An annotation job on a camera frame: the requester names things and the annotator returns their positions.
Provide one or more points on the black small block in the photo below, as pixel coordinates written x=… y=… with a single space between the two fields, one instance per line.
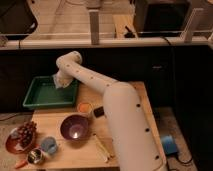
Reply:
x=98 y=112

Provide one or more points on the black office chair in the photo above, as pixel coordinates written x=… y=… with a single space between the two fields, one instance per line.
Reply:
x=16 y=17

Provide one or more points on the red plate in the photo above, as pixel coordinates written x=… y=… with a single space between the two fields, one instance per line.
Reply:
x=19 y=144

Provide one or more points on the orange cup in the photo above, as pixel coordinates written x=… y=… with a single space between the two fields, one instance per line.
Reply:
x=85 y=108

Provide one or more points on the purple bowl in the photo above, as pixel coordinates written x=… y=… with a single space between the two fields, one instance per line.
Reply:
x=74 y=127

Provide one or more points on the black monitor box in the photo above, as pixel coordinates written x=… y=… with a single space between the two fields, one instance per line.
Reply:
x=159 y=15

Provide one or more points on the bunch of dark grapes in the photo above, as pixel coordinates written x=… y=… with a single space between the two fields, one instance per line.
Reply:
x=26 y=133

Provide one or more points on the blue cylinder on floor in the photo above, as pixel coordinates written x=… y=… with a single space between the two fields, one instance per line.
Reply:
x=169 y=145

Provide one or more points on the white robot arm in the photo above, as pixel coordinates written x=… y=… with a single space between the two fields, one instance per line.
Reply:
x=133 y=141

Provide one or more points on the green plastic tray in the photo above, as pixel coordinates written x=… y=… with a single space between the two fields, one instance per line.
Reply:
x=42 y=94

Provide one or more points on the white horizontal rail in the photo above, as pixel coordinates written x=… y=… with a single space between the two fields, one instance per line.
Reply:
x=103 y=43

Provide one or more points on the grey vertical post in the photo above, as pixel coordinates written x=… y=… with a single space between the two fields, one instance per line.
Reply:
x=94 y=26

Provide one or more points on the small metal pot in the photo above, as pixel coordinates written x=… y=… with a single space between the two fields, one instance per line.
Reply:
x=34 y=157

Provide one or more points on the yellow wooden stick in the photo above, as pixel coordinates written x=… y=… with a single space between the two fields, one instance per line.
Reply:
x=103 y=150

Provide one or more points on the white slanted bracket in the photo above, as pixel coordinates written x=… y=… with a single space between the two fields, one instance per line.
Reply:
x=191 y=25

